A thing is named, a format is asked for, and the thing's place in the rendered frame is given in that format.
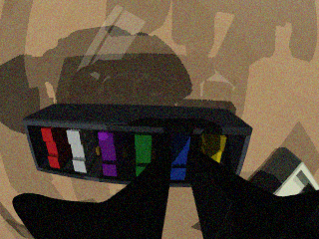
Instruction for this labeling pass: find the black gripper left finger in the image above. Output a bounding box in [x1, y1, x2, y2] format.
[12, 147, 171, 239]

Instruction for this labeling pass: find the black fuse block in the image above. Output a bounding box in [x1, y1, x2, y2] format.
[23, 104, 252, 184]

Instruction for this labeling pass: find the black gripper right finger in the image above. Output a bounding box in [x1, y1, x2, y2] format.
[188, 148, 319, 239]

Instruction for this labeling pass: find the green fuse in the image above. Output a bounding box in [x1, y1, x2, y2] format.
[136, 132, 153, 178]

